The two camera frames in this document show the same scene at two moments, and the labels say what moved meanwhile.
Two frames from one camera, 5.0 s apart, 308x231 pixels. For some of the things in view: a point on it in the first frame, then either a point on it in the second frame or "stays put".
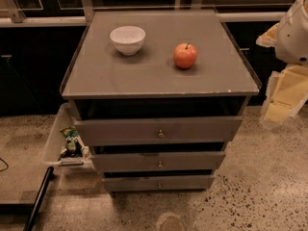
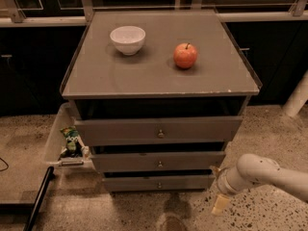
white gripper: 294,38 -> 223,184
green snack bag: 73,144 stays put
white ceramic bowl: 128,39 stays put
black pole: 39,199 stays put
